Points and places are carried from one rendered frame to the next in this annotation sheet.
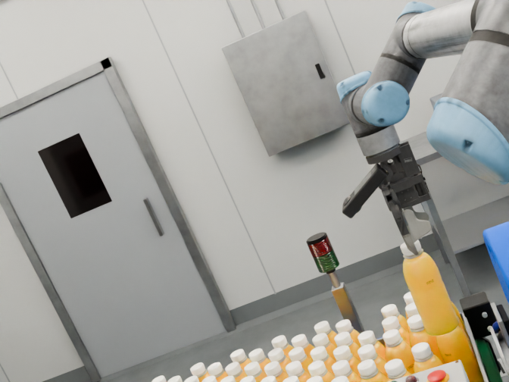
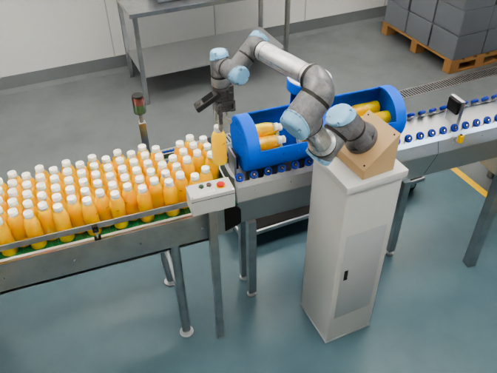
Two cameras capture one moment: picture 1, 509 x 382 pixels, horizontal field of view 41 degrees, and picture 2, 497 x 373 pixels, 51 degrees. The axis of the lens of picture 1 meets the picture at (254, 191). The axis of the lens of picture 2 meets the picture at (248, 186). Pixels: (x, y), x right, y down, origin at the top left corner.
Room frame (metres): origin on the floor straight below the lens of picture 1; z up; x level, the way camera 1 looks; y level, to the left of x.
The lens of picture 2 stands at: (-0.38, 0.71, 2.55)
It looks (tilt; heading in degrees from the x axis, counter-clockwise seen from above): 39 degrees down; 326
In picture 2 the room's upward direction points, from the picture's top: 1 degrees counter-clockwise
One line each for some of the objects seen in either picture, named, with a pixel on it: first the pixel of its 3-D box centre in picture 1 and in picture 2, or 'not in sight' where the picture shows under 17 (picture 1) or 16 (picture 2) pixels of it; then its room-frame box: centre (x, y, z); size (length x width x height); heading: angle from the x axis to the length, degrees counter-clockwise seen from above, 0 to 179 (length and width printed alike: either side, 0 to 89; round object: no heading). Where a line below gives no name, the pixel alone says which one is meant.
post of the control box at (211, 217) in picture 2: not in sight; (216, 277); (1.19, -0.12, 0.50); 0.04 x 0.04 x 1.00; 76
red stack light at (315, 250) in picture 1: (320, 245); (138, 100); (1.86, -0.11, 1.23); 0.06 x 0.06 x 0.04
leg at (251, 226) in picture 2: not in sight; (251, 259); (1.33, -0.44, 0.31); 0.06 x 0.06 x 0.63; 76
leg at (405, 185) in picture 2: not in sight; (396, 218); (1.10, -1.39, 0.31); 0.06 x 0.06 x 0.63; 76
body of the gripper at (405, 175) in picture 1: (398, 177); (222, 98); (1.28, -0.27, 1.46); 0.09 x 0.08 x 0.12; 76
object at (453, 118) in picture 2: not in sight; (453, 110); (1.10, -1.68, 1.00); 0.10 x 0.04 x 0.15; 166
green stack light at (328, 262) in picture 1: (326, 260); (139, 107); (1.86, -0.11, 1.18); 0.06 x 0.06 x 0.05
